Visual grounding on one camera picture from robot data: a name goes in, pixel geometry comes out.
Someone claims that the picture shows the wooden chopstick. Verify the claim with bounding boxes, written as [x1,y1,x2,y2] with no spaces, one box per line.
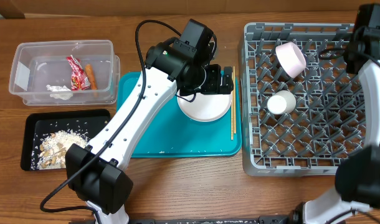
[230,93,234,141]
[232,66,237,135]

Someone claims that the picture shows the large pink plate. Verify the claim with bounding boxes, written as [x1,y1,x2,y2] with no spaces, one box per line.
[177,93,232,122]

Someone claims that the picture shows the small white cup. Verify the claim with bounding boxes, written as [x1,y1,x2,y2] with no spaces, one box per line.
[267,90,297,114]

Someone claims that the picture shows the orange carrot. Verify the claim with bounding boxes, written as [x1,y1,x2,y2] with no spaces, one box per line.
[85,64,97,90]

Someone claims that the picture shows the red snack wrapper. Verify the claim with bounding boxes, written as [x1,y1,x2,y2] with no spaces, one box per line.
[66,55,90,91]

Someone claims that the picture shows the white tissue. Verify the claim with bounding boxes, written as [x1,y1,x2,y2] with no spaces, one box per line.
[46,85,73,100]

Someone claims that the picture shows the rice and peanut shells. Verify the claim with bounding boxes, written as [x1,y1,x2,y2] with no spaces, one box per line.
[30,119,90,170]

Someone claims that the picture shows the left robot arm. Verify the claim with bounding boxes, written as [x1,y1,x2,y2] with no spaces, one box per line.
[65,39,234,223]

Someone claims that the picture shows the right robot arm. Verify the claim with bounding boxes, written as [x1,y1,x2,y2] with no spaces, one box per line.
[300,25,380,223]

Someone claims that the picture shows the grey dishwasher rack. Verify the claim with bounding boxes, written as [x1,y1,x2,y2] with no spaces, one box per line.
[240,22,366,176]

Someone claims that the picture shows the teal serving tray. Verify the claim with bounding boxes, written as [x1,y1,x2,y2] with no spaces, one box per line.
[116,70,242,159]

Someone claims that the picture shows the clear plastic bin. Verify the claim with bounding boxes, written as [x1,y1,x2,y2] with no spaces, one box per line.
[9,40,120,106]

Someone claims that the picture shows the black tray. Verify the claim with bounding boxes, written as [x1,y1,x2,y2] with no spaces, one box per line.
[20,109,110,171]

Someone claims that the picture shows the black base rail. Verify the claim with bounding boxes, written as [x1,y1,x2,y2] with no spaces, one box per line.
[68,214,303,224]

